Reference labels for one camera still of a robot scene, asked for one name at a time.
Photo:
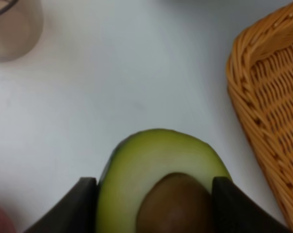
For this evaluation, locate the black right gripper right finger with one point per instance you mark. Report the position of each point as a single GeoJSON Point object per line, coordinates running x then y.
{"type": "Point", "coordinates": [234, 212]}

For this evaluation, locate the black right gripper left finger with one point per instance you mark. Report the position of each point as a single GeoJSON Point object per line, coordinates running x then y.
{"type": "Point", "coordinates": [74, 213]}

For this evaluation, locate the red yellow apple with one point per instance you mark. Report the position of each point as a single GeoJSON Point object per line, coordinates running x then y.
{"type": "Point", "coordinates": [6, 225]}

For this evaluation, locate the light orange wicker basket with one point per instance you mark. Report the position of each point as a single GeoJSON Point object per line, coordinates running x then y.
{"type": "Point", "coordinates": [260, 84]}

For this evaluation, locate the brown translucent plastic cup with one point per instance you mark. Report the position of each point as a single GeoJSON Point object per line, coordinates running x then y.
{"type": "Point", "coordinates": [21, 26]}

